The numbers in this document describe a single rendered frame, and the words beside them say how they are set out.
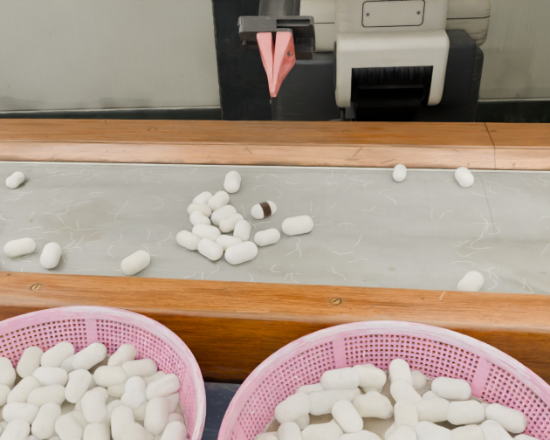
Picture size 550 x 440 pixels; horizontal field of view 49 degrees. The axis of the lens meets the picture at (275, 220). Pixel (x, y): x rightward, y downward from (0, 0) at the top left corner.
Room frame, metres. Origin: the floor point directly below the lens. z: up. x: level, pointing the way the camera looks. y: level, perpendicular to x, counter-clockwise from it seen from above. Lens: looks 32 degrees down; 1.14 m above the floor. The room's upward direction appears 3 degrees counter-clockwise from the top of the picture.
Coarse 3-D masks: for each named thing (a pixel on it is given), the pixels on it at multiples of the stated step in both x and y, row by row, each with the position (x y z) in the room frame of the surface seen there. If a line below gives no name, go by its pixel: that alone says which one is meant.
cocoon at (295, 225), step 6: (300, 216) 0.61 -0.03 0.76; (306, 216) 0.61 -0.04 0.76; (288, 222) 0.60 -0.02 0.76; (294, 222) 0.60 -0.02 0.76; (300, 222) 0.60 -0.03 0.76; (306, 222) 0.60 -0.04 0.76; (312, 222) 0.61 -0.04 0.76; (282, 228) 0.60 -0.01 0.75; (288, 228) 0.60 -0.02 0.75; (294, 228) 0.60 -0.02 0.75; (300, 228) 0.60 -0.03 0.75; (306, 228) 0.60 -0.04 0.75; (312, 228) 0.61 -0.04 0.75; (288, 234) 0.60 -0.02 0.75; (294, 234) 0.60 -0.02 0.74
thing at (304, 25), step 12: (264, 0) 0.86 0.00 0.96; (276, 0) 0.85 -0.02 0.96; (288, 0) 0.85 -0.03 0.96; (300, 0) 0.88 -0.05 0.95; (264, 12) 0.85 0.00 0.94; (276, 12) 0.84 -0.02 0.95; (288, 12) 0.84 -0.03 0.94; (288, 24) 0.82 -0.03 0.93; (300, 24) 0.82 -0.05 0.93; (312, 24) 0.81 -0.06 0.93; (300, 36) 0.84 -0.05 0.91; (312, 36) 0.84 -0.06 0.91; (252, 48) 0.86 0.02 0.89
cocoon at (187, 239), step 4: (180, 232) 0.60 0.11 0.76; (184, 232) 0.59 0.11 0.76; (188, 232) 0.59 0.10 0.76; (176, 236) 0.59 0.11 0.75; (180, 236) 0.59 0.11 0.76; (184, 236) 0.59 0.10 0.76; (188, 236) 0.59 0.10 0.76; (192, 236) 0.59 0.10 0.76; (196, 236) 0.59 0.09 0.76; (176, 240) 0.59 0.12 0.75; (180, 240) 0.59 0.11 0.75; (184, 240) 0.58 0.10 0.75; (188, 240) 0.58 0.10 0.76; (192, 240) 0.58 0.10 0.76; (196, 240) 0.58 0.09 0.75; (180, 244) 0.59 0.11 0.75; (184, 244) 0.58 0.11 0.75; (188, 244) 0.58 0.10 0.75; (192, 244) 0.58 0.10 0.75; (196, 244) 0.58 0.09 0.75; (188, 248) 0.58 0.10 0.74; (192, 248) 0.58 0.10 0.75; (196, 248) 0.58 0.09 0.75
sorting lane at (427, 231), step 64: (0, 192) 0.75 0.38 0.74; (64, 192) 0.74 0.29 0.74; (128, 192) 0.73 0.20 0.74; (192, 192) 0.72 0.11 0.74; (256, 192) 0.72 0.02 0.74; (320, 192) 0.71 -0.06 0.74; (384, 192) 0.70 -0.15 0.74; (448, 192) 0.69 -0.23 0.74; (512, 192) 0.68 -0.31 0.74; (0, 256) 0.59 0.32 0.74; (64, 256) 0.59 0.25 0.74; (192, 256) 0.57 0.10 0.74; (256, 256) 0.57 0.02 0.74; (320, 256) 0.56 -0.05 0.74; (384, 256) 0.55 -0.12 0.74; (448, 256) 0.55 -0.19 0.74; (512, 256) 0.54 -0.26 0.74
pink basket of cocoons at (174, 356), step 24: (48, 312) 0.45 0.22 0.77; (72, 312) 0.45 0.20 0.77; (96, 312) 0.45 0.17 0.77; (120, 312) 0.44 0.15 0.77; (24, 336) 0.44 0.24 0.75; (48, 336) 0.44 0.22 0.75; (72, 336) 0.44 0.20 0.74; (96, 336) 0.44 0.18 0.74; (144, 336) 0.43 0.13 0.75; (168, 336) 0.41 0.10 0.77; (168, 360) 0.40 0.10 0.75; (192, 360) 0.38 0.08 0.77; (192, 384) 0.36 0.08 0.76; (192, 408) 0.34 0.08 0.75; (192, 432) 0.32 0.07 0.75
